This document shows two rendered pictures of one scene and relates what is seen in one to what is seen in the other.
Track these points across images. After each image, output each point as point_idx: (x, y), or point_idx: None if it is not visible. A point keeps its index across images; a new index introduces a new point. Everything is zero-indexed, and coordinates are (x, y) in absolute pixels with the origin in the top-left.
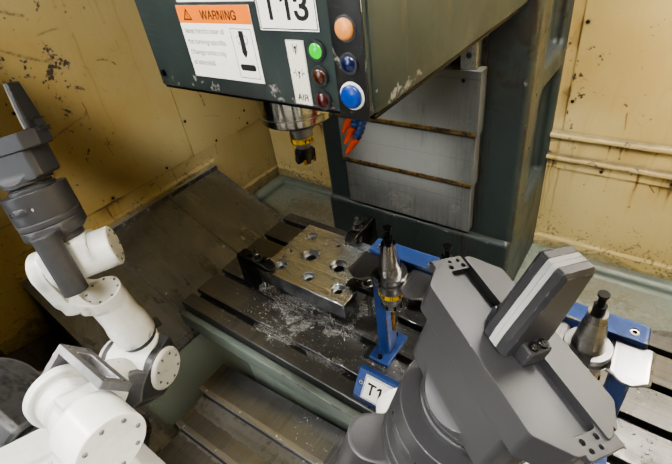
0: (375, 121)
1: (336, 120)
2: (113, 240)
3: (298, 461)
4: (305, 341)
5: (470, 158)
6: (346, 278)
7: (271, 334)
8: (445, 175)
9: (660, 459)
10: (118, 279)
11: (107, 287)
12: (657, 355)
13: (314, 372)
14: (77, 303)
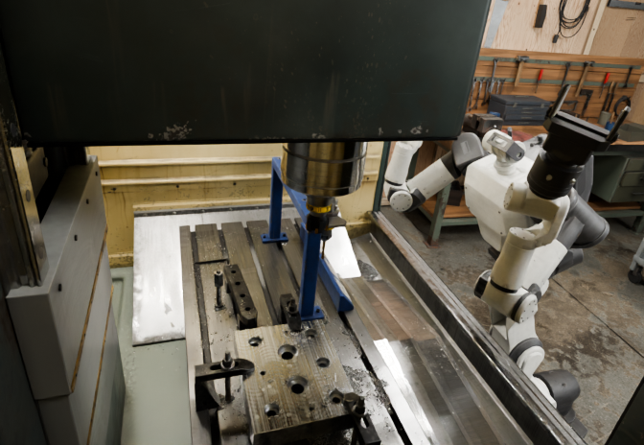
0: (88, 319)
1: (34, 444)
2: (509, 193)
3: (396, 357)
4: (356, 359)
5: (107, 257)
6: (296, 334)
7: (379, 387)
8: (107, 301)
9: (260, 225)
10: (512, 232)
11: (519, 233)
12: (196, 234)
13: (365, 336)
14: (537, 225)
